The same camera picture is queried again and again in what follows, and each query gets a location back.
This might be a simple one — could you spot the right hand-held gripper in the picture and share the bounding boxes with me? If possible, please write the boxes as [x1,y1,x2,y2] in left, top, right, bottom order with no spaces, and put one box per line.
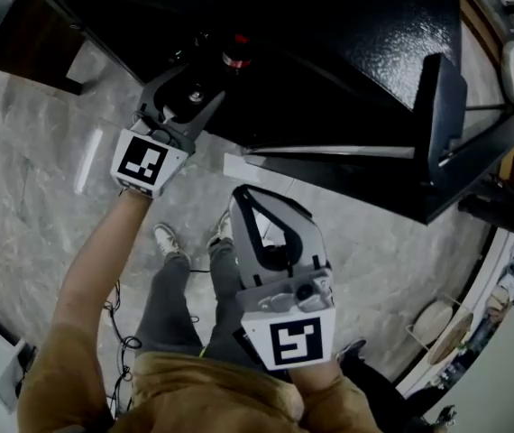
[229,185,338,373]

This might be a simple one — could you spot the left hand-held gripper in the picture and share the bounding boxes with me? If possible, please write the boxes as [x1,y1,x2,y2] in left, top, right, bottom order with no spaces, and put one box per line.
[110,65,227,199]

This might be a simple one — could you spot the dark soda bottle red cap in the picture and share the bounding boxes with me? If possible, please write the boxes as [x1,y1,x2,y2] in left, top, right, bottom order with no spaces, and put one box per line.
[220,33,255,74]

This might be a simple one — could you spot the black fridge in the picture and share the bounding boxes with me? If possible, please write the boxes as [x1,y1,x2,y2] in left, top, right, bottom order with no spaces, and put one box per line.
[31,0,514,226]

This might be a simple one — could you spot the person's right forearm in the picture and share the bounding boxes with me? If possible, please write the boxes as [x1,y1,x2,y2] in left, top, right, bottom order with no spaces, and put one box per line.
[283,359,346,408]

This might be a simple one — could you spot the person's left forearm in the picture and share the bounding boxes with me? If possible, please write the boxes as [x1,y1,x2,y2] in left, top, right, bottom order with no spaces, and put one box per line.
[51,187,155,336]

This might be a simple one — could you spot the grey marble floor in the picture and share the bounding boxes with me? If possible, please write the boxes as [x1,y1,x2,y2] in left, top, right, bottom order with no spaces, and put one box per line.
[0,29,510,433]

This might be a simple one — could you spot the black fridge door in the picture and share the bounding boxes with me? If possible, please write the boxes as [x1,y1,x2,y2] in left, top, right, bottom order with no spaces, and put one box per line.
[414,53,514,226]

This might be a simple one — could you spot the person's right white shoe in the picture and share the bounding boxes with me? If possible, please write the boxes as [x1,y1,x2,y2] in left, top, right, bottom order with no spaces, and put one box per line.
[206,211,235,248]

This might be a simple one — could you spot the person's white shoe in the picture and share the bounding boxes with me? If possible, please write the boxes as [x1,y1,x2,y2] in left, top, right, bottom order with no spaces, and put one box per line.
[152,222,191,262]
[206,211,235,248]

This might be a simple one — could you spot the person's left white shoe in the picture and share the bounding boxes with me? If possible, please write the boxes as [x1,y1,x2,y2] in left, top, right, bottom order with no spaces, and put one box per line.
[152,222,191,262]

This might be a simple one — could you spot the person's grey trousers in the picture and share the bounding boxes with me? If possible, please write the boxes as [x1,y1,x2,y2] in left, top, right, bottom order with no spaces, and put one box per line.
[133,236,261,370]

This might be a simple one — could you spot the dark wooden cabinet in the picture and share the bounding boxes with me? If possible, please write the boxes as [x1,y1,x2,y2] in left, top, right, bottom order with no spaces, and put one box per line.
[0,0,87,97]

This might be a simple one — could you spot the white round stool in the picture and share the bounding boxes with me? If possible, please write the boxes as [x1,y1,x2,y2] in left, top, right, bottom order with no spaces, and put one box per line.
[411,299,455,347]

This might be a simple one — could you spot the person's brown shirt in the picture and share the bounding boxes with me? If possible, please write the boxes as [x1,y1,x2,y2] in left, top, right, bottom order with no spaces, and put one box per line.
[15,322,387,433]

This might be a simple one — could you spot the wooden round stool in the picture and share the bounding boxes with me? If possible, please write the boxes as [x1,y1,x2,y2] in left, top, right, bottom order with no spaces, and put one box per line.
[427,310,475,365]

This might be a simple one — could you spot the white counter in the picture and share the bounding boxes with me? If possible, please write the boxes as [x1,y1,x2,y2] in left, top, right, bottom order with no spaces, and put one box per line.
[394,227,514,433]

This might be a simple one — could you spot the black cable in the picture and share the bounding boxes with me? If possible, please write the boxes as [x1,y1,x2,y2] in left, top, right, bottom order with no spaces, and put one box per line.
[102,284,144,417]

